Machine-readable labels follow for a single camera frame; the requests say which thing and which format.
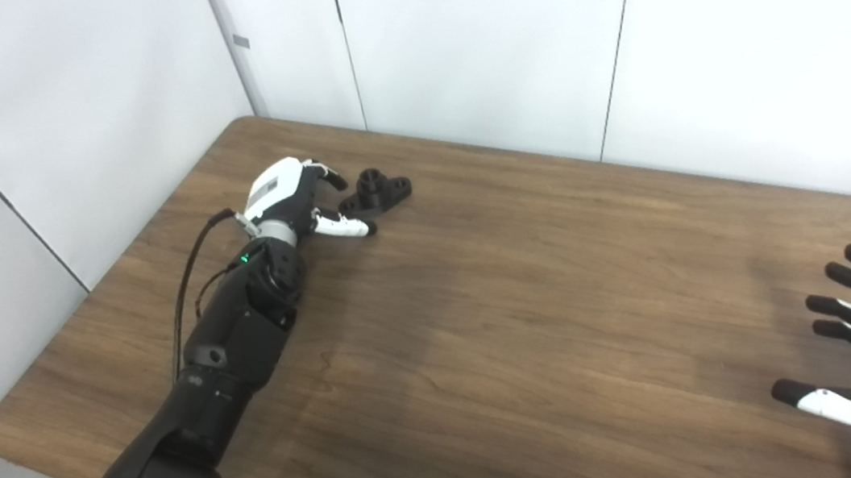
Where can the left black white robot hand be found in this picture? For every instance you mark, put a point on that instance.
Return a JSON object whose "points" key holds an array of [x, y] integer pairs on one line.
{"points": [[277, 188]]}

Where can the black flanged holder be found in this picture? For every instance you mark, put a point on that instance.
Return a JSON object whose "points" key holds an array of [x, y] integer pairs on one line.
{"points": [[375, 192]]}

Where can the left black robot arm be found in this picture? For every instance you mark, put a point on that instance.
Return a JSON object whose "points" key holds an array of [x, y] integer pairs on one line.
{"points": [[234, 335]]}

